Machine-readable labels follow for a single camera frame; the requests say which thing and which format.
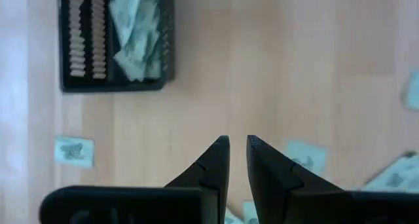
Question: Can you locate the black slotted plastic basket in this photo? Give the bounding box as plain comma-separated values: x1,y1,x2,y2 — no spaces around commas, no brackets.
58,0,176,94

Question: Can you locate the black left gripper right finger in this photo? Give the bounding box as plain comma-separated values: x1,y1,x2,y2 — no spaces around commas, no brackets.
246,134,419,224

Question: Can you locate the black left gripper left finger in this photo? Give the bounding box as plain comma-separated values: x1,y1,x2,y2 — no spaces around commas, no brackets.
39,135,230,224

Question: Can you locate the green stevia sweetener packet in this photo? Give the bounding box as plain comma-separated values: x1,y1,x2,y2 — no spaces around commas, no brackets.
284,140,328,177
244,200,260,224
54,136,96,169
359,153,419,192
113,43,163,83
132,0,162,54
225,208,245,224
107,0,142,50
401,71,419,112

